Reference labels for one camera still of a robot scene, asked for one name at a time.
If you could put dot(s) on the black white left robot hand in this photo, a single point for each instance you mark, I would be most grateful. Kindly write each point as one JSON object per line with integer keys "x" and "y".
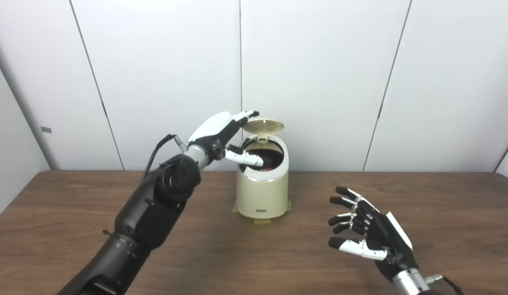
{"x": 213, "y": 131}

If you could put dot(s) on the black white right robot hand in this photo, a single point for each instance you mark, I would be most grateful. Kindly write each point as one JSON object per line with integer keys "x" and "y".
{"x": 387, "y": 241}

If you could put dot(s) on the cream round bin lid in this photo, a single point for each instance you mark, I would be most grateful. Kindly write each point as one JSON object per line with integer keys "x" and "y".
{"x": 264, "y": 126}

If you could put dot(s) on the red apple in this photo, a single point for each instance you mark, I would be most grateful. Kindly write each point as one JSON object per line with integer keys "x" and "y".
{"x": 270, "y": 165}

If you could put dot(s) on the cream-colored cylindrical bin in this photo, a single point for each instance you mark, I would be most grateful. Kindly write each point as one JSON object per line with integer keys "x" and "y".
{"x": 262, "y": 196}

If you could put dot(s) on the small grey wall sticker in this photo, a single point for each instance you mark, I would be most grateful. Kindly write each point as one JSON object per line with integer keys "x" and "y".
{"x": 46, "y": 130}

